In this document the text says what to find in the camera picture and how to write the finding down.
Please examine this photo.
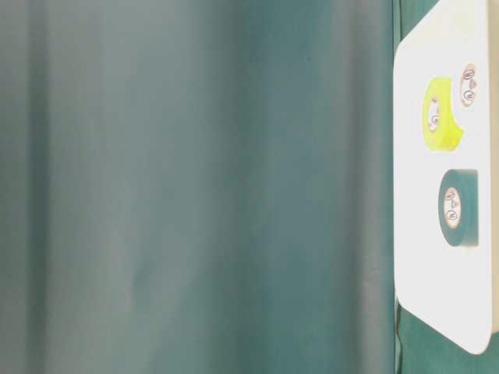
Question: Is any yellow tape roll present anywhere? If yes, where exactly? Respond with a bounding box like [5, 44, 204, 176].
[422, 77, 463, 151]

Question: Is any green tape roll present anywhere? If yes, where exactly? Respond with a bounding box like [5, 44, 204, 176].
[438, 169, 479, 247]

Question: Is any white tape roll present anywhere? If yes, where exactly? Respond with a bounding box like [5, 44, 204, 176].
[459, 63, 478, 108]

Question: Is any green table cloth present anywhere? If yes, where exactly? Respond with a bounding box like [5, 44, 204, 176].
[1, 1, 498, 373]

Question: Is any white rectangular plastic tray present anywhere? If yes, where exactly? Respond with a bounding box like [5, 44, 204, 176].
[393, 1, 498, 355]

